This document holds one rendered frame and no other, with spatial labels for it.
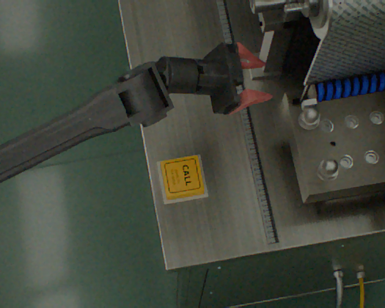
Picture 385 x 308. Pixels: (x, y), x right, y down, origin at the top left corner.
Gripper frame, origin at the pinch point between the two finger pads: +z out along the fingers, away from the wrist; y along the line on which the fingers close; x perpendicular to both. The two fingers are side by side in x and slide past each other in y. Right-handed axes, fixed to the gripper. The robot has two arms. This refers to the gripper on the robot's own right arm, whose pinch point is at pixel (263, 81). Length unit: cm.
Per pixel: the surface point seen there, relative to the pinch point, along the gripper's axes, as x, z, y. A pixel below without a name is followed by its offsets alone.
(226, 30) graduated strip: -16.4, 6.9, -18.2
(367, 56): 11.4, 13.5, -0.3
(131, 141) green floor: -105, 32, -28
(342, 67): 6.7, 11.9, -0.2
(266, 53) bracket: -6.3, 7.2, -8.5
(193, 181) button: -19.7, -4.5, 11.4
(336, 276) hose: -44, 45, 27
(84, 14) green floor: -110, 25, -72
